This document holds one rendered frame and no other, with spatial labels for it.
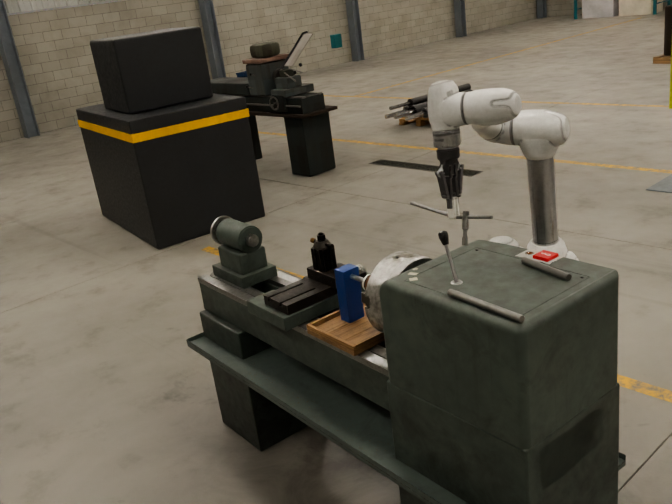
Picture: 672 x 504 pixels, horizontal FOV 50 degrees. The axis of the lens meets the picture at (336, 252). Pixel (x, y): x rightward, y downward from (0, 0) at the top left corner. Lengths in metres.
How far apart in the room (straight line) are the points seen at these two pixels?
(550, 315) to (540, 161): 0.92
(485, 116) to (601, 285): 0.62
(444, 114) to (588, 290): 0.69
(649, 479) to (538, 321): 1.62
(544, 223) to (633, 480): 1.23
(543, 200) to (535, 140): 0.26
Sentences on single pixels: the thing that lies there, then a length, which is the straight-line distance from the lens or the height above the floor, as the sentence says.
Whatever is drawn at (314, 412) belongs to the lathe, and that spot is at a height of 0.54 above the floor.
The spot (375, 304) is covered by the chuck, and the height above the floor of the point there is 1.11.
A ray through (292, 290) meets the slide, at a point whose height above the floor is 0.97.
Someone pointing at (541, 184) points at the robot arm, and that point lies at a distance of 2.89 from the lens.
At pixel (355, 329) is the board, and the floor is 0.88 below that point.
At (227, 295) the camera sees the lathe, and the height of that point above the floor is 0.84.
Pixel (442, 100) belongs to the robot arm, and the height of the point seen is 1.79.
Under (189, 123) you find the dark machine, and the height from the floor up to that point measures 1.11.
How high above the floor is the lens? 2.17
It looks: 20 degrees down
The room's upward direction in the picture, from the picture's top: 8 degrees counter-clockwise
